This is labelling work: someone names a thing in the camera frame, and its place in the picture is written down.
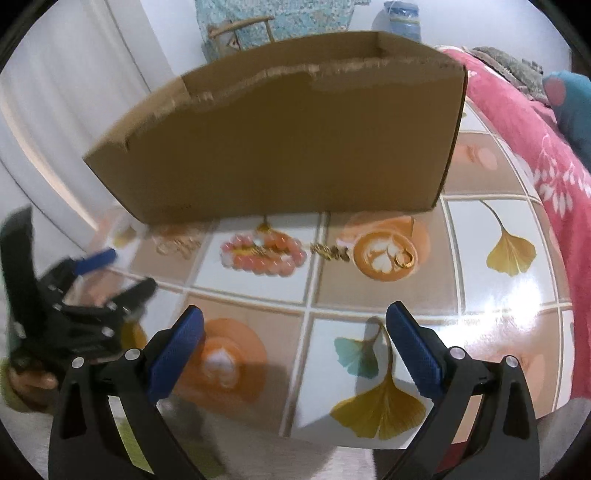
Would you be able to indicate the person's left hand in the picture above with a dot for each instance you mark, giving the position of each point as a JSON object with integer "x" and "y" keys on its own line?
{"x": 32, "y": 379}

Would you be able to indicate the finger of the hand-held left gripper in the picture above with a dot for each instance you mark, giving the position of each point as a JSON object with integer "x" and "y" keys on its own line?
{"x": 124, "y": 304}
{"x": 92, "y": 263}

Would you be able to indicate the gold hoop earring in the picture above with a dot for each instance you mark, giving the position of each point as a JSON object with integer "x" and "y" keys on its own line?
{"x": 398, "y": 261}

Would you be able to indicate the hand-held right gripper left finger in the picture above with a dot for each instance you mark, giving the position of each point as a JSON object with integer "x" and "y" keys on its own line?
{"x": 178, "y": 355}

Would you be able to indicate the white curtain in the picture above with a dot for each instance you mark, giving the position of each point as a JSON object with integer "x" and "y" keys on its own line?
{"x": 69, "y": 92}

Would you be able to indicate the grey fuzzy blanket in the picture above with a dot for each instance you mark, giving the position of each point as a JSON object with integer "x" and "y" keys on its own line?
{"x": 508, "y": 69}

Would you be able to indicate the gold butterfly charm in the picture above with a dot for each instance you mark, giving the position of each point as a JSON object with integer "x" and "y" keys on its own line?
{"x": 340, "y": 253}

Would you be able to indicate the pink floral blanket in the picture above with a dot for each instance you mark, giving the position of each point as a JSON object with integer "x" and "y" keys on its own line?
{"x": 531, "y": 138}

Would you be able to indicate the wooden chair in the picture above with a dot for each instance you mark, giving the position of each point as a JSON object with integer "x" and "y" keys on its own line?
{"x": 240, "y": 32}

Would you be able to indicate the teal floral cloth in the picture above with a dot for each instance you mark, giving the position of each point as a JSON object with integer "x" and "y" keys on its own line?
{"x": 300, "y": 18}

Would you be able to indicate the brown cardboard box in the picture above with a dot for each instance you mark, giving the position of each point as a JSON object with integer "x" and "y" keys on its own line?
{"x": 277, "y": 152}

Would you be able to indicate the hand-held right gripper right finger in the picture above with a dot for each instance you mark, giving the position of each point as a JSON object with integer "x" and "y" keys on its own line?
{"x": 415, "y": 350}

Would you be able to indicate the teal pillow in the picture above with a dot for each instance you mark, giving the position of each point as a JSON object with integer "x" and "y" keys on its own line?
{"x": 570, "y": 110}

